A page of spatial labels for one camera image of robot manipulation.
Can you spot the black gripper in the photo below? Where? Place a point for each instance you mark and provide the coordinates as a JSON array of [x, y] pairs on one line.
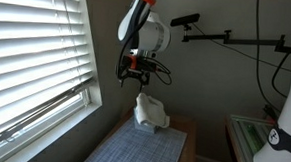
[[136, 72]]

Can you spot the white towel with blue stripes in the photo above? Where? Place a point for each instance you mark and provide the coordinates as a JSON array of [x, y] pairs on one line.
[[150, 109]]

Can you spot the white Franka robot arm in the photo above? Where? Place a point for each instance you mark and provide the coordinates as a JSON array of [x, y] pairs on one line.
[[154, 34]]

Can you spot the aluminium robot base platform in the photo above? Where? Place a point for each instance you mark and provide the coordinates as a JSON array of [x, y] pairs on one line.
[[249, 136]]

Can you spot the teal tissue box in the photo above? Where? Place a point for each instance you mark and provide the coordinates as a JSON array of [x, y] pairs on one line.
[[146, 128]]

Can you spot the grey-blue woven placemat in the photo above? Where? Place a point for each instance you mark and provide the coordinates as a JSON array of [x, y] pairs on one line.
[[132, 150]]

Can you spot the wooden side table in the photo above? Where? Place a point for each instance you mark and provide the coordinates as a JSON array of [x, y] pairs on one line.
[[189, 143]]

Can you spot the white window sill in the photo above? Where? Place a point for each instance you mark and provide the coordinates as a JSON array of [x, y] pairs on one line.
[[49, 132]]

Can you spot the white window blind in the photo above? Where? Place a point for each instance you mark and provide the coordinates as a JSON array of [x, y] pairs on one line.
[[30, 51]]

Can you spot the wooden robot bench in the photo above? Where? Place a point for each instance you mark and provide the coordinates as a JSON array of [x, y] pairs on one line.
[[232, 142]]

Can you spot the black stereo camera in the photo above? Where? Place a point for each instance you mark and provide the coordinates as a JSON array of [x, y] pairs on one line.
[[185, 19]]

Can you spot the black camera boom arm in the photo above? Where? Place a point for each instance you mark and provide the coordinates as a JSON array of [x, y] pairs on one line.
[[241, 39]]

